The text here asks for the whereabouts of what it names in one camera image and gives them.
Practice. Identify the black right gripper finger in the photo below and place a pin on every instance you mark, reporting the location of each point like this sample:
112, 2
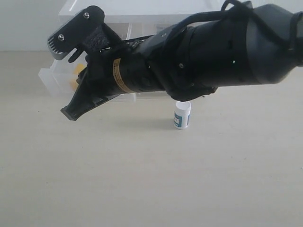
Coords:
90, 94

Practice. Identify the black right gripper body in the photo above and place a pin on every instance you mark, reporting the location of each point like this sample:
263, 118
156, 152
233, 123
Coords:
130, 64

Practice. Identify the translucent white plastic container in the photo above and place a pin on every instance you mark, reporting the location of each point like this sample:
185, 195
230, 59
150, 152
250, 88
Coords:
56, 78

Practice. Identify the white pill bottle green label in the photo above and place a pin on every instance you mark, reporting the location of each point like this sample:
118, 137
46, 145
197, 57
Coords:
182, 114

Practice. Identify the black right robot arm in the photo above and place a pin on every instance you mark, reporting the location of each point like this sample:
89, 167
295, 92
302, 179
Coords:
237, 46

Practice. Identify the white plastic drawer cabinet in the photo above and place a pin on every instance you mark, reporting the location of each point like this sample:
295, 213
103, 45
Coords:
129, 19

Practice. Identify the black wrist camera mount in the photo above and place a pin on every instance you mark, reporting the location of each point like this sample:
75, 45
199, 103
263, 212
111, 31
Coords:
72, 33

